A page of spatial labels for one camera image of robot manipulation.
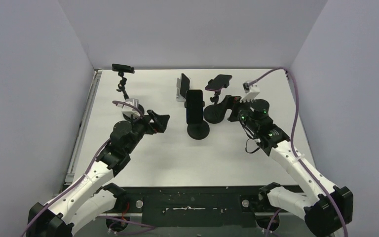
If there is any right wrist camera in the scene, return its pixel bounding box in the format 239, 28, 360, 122
240, 81, 260, 103

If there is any black phone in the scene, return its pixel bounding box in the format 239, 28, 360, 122
186, 89, 204, 124
112, 64, 135, 74

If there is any black phone on tall stand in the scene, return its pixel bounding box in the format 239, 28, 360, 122
112, 64, 135, 74

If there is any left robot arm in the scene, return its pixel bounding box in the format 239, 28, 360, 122
22, 110, 170, 237

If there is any purple phone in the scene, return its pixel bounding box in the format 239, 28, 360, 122
205, 74, 232, 92

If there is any black tall phone stand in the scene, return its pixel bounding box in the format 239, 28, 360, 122
112, 64, 146, 121

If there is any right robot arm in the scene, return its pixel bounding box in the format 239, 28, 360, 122
204, 95, 353, 237

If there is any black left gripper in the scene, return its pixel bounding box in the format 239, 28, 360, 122
125, 110, 169, 154

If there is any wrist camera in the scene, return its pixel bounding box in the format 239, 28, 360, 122
122, 98, 140, 119
240, 81, 260, 103

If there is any white folding phone stand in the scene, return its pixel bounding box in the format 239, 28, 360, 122
176, 74, 190, 102

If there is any aluminium side rail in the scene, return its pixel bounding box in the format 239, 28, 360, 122
64, 70, 102, 186

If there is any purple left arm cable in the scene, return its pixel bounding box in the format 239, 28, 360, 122
19, 100, 145, 237

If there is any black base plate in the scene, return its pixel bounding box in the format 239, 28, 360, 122
94, 183, 304, 229

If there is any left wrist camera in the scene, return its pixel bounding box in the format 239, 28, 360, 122
122, 98, 140, 119

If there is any silver phone on white stand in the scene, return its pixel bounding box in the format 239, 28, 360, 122
179, 73, 190, 99

